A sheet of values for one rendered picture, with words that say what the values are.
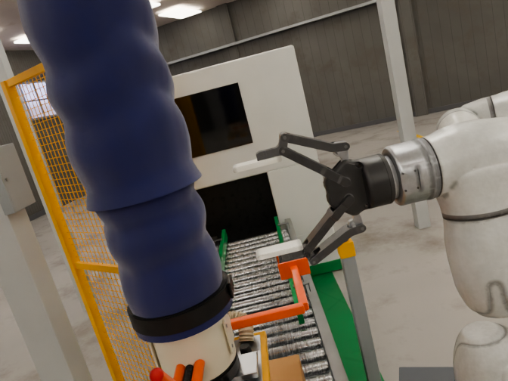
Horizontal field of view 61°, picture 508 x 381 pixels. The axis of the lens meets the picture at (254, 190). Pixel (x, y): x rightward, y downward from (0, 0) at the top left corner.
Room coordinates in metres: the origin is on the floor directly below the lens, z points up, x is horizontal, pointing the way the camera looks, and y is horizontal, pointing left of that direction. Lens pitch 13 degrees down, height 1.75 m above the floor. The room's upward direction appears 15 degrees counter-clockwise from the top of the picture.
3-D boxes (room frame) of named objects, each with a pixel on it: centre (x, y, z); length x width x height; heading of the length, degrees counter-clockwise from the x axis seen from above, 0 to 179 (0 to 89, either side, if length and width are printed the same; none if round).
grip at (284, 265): (1.17, -0.06, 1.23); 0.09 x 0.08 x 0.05; 88
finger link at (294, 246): (0.61, -0.01, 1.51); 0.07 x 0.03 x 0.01; 88
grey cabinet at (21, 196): (2.02, 1.08, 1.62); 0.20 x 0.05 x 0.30; 178
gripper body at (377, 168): (0.61, -0.15, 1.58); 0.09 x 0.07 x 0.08; 88
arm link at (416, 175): (0.60, -0.22, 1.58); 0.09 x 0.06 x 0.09; 178
